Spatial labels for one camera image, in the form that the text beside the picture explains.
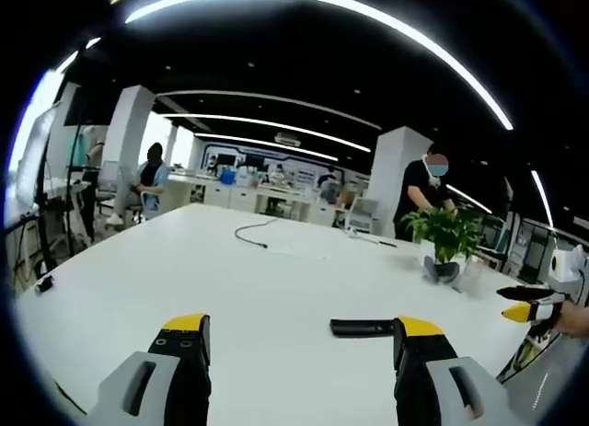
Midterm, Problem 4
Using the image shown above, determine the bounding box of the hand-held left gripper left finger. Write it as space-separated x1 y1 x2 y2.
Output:
85 313 213 426

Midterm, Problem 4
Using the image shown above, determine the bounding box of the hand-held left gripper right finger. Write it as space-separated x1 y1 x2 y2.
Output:
392 315 510 426

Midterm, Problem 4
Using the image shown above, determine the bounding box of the black remote control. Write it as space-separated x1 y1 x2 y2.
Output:
329 318 396 340

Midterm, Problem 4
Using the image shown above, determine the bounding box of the person's right hand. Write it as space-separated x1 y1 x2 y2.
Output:
554 301 589 339

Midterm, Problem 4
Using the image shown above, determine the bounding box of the clear glass cup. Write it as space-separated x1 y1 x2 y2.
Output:
458 255 487 299

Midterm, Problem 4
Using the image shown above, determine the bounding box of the green potted plant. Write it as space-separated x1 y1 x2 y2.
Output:
400 206 484 284

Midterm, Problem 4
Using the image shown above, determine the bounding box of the white office chair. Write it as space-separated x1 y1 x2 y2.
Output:
343 196 383 236

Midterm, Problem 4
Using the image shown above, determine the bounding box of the white office desk row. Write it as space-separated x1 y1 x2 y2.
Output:
166 171 351 227

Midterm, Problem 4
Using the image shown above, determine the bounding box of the grey office chair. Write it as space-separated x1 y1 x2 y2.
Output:
94 160 121 215

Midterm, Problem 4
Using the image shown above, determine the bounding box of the black tripod stand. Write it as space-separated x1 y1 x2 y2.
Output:
8 43 100 273

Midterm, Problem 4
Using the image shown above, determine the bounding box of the black cable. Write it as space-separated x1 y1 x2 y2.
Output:
234 216 280 249

